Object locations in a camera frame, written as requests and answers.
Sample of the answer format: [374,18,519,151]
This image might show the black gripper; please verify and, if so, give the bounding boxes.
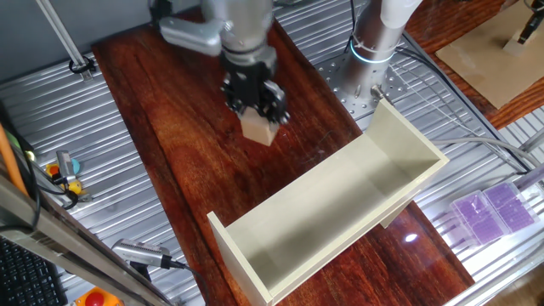
[220,48,292,127]

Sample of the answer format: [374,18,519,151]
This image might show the small beige wooden block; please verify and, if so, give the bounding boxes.
[240,108,280,148]

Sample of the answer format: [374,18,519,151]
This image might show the beige open shelf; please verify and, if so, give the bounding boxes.
[207,98,451,306]

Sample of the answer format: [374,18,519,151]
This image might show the glossy reddish wooden board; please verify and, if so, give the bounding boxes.
[91,7,476,306]
[403,0,544,131]

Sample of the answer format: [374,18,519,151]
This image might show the black pole clamp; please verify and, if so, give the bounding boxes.
[68,54,98,76]

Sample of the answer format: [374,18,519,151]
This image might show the slim aluminium pole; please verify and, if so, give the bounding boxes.
[36,0,94,82]

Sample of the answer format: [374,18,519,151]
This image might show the brown cardboard sheet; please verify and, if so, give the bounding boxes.
[435,0,544,111]

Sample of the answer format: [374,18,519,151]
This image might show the orange emergency stop box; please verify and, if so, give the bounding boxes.
[75,286,125,306]

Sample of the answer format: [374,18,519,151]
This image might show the clear box purple contents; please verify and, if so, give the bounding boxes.
[450,190,509,248]
[483,181,541,234]

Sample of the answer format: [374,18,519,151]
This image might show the white foam block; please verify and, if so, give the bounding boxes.
[502,31,533,59]

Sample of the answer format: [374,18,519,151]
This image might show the small black background gripper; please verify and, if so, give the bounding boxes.
[516,0,544,46]

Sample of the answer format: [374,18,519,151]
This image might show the black keyboard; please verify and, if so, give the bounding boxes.
[0,236,69,306]

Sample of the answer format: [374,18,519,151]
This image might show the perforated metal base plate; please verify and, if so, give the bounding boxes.
[316,49,410,120]

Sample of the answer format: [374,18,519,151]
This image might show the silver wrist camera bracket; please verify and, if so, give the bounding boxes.
[159,16,226,59]

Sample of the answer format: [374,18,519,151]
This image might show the black camera cable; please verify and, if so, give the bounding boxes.
[168,259,210,306]

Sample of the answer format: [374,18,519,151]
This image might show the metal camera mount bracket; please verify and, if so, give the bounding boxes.
[54,150,93,203]

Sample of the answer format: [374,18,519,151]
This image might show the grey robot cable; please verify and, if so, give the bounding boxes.
[370,84,543,169]

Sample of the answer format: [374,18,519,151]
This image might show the large aluminium frame bar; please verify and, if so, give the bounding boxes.
[0,172,173,306]

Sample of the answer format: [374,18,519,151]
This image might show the orange cable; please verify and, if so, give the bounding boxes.
[0,122,29,197]

